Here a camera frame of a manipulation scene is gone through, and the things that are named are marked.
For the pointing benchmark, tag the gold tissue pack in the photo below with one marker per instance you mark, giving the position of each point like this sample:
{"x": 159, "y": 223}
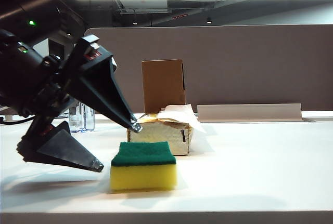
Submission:
{"x": 161, "y": 141}

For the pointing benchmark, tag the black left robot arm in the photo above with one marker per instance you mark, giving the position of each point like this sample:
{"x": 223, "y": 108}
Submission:
{"x": 33, "y": 5}

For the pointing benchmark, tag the brown cardboard box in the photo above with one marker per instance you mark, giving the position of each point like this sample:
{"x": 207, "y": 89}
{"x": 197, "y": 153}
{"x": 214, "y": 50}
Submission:
{"x": 162, "y": 83}

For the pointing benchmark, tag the clear Ganten water bottle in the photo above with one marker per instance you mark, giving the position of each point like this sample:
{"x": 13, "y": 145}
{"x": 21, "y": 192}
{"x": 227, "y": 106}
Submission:
{"x": 83, "y": 120}

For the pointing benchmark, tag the white tissue sheet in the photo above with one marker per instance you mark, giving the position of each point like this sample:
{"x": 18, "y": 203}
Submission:
{"x": 182, "y": 115}

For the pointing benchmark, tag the yellow green scouring sponge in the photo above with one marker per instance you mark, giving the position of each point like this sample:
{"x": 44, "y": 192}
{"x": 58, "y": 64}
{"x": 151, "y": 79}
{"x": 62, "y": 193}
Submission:
{"x": 143, "y": 169}

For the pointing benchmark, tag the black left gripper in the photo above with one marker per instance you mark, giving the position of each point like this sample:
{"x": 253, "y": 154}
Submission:
{"x": 23, "y": 78}

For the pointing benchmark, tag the wide brown desk partition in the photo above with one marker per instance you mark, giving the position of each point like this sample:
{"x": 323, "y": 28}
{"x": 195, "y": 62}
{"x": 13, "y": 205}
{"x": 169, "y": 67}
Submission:
{"x": 234, "y": 60}

